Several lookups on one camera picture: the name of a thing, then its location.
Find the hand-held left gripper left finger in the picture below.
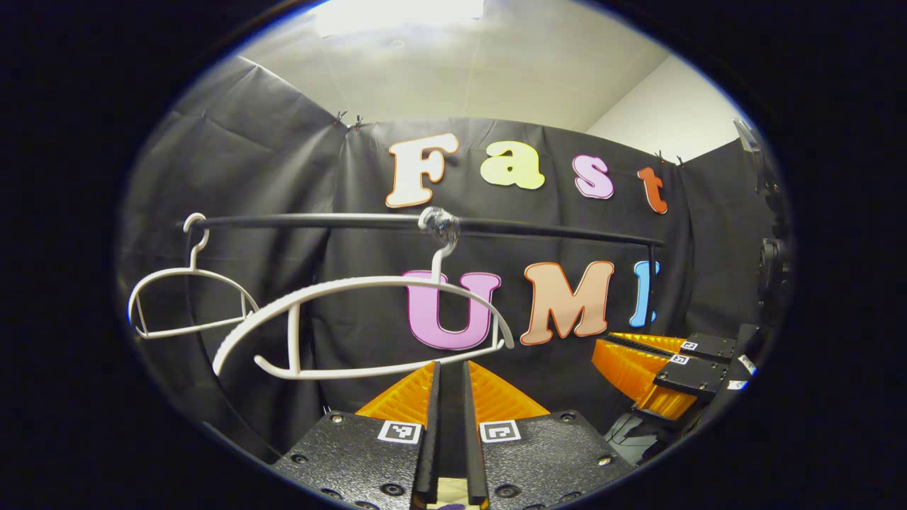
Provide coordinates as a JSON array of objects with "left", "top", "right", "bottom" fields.
[{"left": 273, "top": 361, "right": 441, "bottom": 510}]

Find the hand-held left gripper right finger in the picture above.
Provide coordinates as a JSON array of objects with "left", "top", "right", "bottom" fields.
[{"left": 464, "top": 360, "right": 635, "bottom": 510}]

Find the white ridged clothes hanger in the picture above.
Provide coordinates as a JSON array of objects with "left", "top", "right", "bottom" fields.
[{"left": 213, "top": 244, "right": 514, "bottom": 381}]

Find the black clothes rack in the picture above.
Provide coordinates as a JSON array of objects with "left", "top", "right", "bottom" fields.
[{"left": 176, "top": 211, "right": 667, "bottom": 465}]

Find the white empty clothes hanger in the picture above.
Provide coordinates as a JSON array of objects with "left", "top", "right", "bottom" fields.
[{"left": 128, "top": 212, "right": 259, "bottom": 341}]

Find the black equipment stand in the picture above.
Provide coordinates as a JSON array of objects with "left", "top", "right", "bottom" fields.
[{"left": 733, "top": 117, "right": 791, "bottom": 334}]

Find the clear tape wad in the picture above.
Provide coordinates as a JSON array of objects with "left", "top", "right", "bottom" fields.
[{"left": 418, "top": 207, "right": 460, "bottom": 249}]

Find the black backdrop cloth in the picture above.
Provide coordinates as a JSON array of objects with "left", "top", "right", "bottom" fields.
[{"left": 117, "top": 57, "right": 780, "bottom": 461}]

